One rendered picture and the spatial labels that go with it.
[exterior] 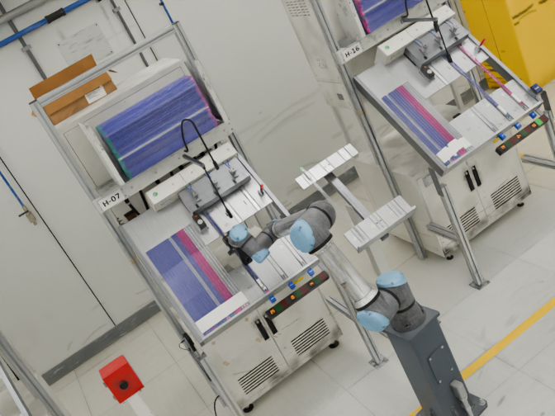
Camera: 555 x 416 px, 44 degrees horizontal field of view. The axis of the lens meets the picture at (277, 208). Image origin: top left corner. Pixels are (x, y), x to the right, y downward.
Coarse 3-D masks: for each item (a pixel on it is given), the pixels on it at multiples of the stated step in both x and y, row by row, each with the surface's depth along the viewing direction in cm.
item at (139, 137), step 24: (168, 96) 320; (192, 96) 325; (120, 120) 315; (144, 120) 317; (168, 120) 322; (192, 120) 327; (120, 144) 315; (144, 144) 320; (168, 144) 325; (144, 168) 322
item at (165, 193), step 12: (228, 144) 341; (204, 156) 338; (216, 156) 338; (228, 156) 338; (192, 168) 335; (168, 180) 333; (180, 180) 333; (192, 180) 333; (156, 192) 330; (168, 192) 330; (156, 204) 328; (168, 204) 336
